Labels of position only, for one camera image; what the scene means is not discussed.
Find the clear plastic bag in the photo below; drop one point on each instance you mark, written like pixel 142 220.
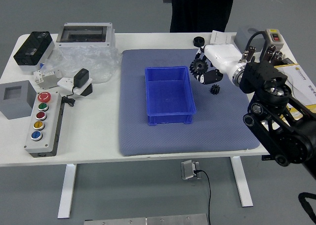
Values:
pixel 98 61

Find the small black gear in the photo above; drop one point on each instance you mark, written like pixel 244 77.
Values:
pixel 215 89

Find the grey two-button switch box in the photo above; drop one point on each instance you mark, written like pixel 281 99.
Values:
pixel 275 38

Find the white circuit breaker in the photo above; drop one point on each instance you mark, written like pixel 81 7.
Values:
pixel 47 79

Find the metal floor socket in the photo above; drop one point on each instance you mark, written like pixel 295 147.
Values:
pixel 187 169

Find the grey clear-lid distribution box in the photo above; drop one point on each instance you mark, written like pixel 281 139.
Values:
pixel 84 34

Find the big black gear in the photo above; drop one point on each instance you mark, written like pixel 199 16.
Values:
pixel 198 69

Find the grey cube with round hole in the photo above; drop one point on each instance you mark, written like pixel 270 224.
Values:
pixel 240 38

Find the yellow white carton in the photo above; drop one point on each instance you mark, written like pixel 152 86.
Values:
pixel 301 79

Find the blue plastic box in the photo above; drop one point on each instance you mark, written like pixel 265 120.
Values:
pixel 168 91

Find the black-lidded white enclosure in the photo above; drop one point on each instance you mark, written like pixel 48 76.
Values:
pixel 32 49

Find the black table control panel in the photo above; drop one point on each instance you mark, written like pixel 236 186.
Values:
pixel 267 158

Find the grey cube with square hole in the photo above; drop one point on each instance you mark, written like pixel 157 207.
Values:
pixel 14 103

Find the white power socket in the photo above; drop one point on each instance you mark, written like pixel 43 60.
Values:
pixel 65 82

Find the white wall switch plate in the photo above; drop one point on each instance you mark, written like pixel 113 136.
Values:
pixel 219 37

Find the grey-blue mat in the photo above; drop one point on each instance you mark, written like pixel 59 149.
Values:
pixel 133 99

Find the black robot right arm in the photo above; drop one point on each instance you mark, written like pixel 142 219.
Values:
pixel 266 71

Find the person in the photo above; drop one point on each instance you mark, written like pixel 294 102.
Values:
pixel 200 10

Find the grey five-button control box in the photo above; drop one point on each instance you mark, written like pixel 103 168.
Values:
pixel 47 126

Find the white table leg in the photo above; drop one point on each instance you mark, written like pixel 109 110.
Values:
pixel 243 183
pixel 66 190

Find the small black plug block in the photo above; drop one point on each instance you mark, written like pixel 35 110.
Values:
pixel 288 61

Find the grey metal plate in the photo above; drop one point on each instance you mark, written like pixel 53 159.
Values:
pixel 148 220

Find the black round knob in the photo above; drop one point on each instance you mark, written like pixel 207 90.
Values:
pixel 199 42

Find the black power adapter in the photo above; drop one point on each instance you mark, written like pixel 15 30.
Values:
pixel 81 77

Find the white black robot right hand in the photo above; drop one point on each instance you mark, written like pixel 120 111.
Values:
pixel 222 55

